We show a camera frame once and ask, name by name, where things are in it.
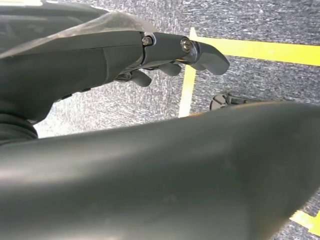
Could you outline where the clear plastic left wrist cover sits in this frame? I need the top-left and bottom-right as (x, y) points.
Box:
(0, 9), (157, 60)

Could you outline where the ribbed grey left arm sleeve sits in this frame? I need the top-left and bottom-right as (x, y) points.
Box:
(0, 112), (38, 147)

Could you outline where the grey robot body shell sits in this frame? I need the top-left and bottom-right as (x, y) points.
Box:
(0, 100), (320, 240)

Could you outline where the yellow floor tape strip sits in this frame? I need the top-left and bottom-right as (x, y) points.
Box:
(189, 27), (320, 67)
(178, 63), (198, 119)
(289, 209), (320, 238)

